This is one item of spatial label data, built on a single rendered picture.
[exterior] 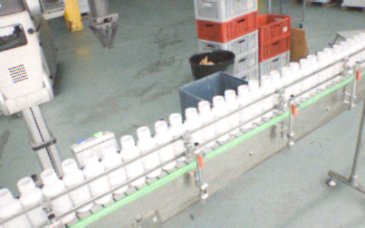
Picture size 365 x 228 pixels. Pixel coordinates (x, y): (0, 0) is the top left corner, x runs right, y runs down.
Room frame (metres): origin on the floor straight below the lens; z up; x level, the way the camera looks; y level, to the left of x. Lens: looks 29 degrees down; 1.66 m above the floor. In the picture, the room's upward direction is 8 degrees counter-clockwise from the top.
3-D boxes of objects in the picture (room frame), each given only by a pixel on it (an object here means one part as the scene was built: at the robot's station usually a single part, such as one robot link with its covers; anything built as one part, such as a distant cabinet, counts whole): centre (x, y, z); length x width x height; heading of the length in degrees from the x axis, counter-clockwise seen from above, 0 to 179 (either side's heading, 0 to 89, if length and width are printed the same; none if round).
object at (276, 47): (4.03, -1.18, 0.33); 0.61 x 0.41 x 0.22; 124
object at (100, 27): (0.95, 0.20, 1.45); 0.07 x 0.07 x 0.09; 31
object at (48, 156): (1.28, 0.66, 0.74); 0.11 x 0.11 x 0.40; 31
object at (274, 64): (4.03, -1.17, 0.11); 0.61 x 0.41 x 0.22; 124
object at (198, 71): (2.95, -0.35, 0.32); 0.45 x 0.45 x 0.64
